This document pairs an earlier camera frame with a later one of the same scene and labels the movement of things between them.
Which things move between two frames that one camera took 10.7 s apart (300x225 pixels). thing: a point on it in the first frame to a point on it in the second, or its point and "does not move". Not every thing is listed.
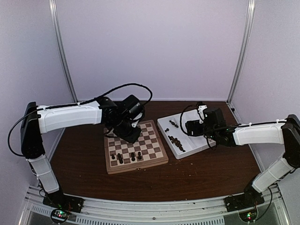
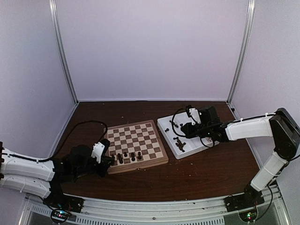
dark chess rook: x=132 y=158 does not move
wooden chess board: x=148 y=150 does not move
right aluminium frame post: x=243 y=52 does not move
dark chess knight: x=175 y=141 to x=180 y=145
